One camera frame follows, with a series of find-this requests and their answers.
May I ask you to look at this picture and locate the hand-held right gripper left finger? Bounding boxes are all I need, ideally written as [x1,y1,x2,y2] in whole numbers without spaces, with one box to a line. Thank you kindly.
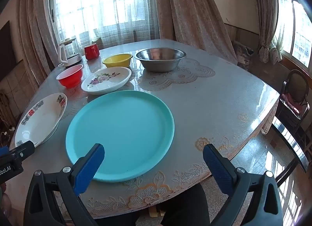
[23,143,105,226]

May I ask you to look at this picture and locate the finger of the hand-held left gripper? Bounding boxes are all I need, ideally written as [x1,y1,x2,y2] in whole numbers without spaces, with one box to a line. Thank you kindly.
[9,140,35,165]

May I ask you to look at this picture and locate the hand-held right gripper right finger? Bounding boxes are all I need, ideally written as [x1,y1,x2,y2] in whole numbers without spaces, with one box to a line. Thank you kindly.
[203,144,284,226]

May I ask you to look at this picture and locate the white oval plate red print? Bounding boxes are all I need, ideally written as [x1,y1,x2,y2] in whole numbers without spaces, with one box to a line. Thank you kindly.
[15,92,68,148]

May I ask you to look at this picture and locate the teal round plate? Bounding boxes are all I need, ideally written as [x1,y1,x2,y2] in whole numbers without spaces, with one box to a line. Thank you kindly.
[65,90,175,183]

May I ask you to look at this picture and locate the red plastic bowl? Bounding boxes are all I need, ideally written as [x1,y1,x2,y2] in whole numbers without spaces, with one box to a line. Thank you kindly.
[56,64,84,89]

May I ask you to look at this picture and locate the white floral plate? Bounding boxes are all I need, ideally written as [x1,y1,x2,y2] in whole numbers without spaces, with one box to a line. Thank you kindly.
[81,67,132,95]

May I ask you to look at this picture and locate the yellow plastic bowl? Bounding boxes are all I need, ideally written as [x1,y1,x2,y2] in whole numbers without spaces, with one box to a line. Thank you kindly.
[102,54,133,68]

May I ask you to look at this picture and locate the stainless steel bowl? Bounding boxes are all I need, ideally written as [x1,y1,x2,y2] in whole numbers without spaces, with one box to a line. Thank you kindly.
[134,48,186,72]

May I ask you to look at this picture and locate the person's dark trousers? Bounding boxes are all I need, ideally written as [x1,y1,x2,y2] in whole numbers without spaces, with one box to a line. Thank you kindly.
[97,182,211,226]

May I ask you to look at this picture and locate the dark glossy bench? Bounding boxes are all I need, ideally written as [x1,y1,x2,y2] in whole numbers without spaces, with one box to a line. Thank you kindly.
[270,116,310,185]

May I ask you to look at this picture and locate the dark wooden chair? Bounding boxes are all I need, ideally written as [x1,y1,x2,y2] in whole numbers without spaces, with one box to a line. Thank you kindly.
[275,69,310,130]

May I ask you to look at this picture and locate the black television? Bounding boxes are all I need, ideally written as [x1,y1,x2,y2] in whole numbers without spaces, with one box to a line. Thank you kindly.
[0,20,18,81]

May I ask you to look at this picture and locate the glass electric kettle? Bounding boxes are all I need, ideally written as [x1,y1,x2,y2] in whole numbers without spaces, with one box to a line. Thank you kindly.
[57,36,83,68]

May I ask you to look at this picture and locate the patterned bag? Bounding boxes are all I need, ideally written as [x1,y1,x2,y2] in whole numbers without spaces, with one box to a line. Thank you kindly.
[233,40,254,71]

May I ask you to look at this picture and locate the red mug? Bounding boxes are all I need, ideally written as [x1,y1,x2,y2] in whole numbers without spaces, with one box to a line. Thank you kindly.
[84,43,100,61]

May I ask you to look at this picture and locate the beige curtain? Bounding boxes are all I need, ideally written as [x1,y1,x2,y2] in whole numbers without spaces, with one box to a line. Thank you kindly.
[17,0,62,90]
[248,0,284,66]
[151,0,239,65]

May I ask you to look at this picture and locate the white sheer curtain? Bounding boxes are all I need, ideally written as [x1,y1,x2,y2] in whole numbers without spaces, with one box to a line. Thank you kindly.
[47,0,159,49]

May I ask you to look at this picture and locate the side window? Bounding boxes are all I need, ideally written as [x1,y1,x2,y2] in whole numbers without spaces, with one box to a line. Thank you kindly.
[275,0,312,68]

